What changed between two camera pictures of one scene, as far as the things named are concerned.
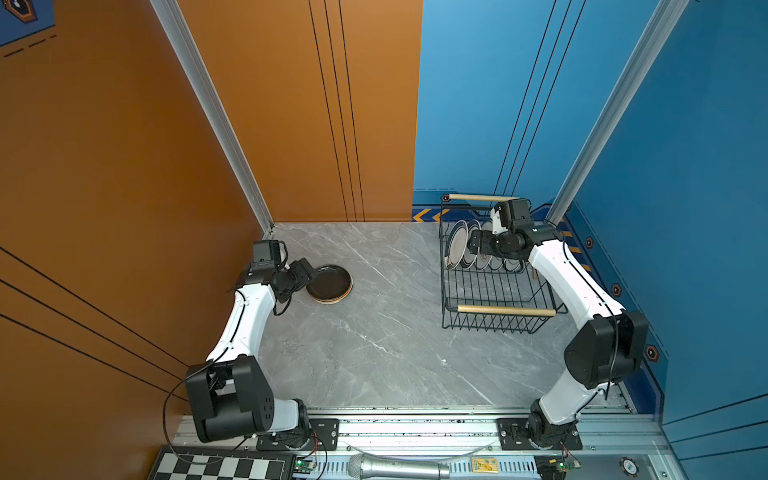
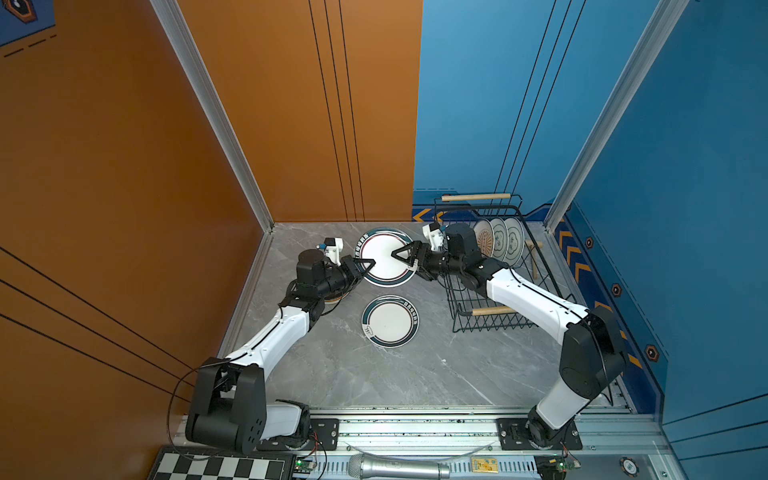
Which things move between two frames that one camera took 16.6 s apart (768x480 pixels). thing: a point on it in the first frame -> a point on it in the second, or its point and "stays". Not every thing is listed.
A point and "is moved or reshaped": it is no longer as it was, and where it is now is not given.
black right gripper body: x=492 y=244 -> x=435 y=264
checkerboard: x=216 y=465 stays
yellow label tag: x=485 y=465 stays
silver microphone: x=367 y=466 stays
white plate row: x=456 y=245 is moved or reshaped
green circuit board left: x=302 y=465 stays
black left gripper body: x=294 y=278 -> x=335 y=280
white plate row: x=470 y=258 is moved or reshaped
